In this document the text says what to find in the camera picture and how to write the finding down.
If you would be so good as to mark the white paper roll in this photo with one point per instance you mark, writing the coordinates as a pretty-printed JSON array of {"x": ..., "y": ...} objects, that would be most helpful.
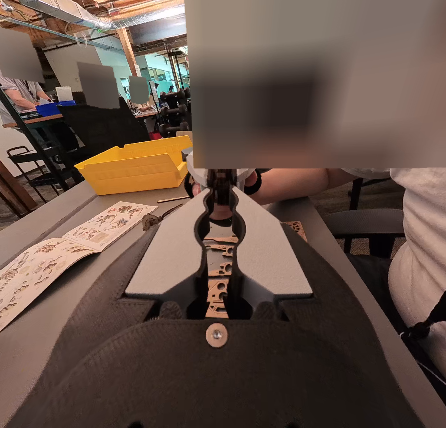
[{"x": 63, "y": 94}]

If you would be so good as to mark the black fabric panel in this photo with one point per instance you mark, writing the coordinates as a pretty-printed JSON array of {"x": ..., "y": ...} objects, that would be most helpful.
[{"x": 101, "y": 125}]

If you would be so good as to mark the person's right hand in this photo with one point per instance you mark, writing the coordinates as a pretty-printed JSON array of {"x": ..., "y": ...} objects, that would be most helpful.
[{"x": 220, "y": 212}]

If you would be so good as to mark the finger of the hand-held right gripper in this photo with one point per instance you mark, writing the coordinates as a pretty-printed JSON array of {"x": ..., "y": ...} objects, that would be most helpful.
[
  {"x": 245, "y": 177},
  {"x": 200, "y": 177}
]

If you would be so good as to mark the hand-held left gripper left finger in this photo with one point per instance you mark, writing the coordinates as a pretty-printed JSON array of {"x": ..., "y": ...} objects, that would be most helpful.
[{"x": 163, "y": 260}]

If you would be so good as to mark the yellow plastic bin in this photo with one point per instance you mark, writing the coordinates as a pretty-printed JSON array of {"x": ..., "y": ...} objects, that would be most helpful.
[{"x": 132, "y": 170}]

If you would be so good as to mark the dumbbell rack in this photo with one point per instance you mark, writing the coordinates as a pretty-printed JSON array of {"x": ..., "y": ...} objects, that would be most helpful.
[{"x": 174, "y": 111}]

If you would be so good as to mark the laser-cut plywood parts sheet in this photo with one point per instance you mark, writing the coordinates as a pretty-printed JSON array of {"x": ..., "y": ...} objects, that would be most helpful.
[{"x": 216, "y": 313}]

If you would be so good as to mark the person's right forearm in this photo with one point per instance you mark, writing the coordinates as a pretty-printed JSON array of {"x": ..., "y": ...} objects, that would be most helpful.
[{"x": 296, "y": 186}]

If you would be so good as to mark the person's white shirt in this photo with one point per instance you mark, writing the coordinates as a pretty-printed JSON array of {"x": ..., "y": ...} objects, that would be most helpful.
[{"x": 418, "y": 260}]

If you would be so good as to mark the dark wooden gear mechanism model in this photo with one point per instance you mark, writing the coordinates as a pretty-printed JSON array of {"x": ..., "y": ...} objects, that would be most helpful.
[{"x": 153, "y": 220}]

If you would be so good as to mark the thin wooden stick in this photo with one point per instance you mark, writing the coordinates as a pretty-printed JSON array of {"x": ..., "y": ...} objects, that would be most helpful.
[{"x": 172, "y": 200}]

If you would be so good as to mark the black metal frame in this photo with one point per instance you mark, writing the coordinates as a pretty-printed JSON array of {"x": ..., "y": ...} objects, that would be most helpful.
[{"x": 31, "y": 139}]

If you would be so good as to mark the dark office chair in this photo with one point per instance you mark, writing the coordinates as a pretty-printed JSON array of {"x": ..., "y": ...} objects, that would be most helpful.
[{"x": 362, "y": 222}]

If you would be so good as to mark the blue plastic bin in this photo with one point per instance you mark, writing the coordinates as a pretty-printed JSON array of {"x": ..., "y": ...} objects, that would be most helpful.
[{"x": 52, "y": 109}]

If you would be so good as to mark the illustrated instruction booklet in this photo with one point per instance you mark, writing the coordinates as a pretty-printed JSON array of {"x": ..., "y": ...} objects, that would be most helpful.
[{"x": 45, "y": 267}]

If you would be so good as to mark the silver air duct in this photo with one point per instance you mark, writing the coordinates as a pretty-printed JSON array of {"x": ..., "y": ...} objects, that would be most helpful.
[{"x": 139, "y": 17}]

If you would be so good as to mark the wood-edged background desk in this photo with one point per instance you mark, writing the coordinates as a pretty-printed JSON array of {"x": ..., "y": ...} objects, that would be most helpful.
[{"x": 31, "y": 120}]

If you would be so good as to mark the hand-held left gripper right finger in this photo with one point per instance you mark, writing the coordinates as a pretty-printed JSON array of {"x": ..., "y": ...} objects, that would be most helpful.
[{"x": 275, "y": 260}]

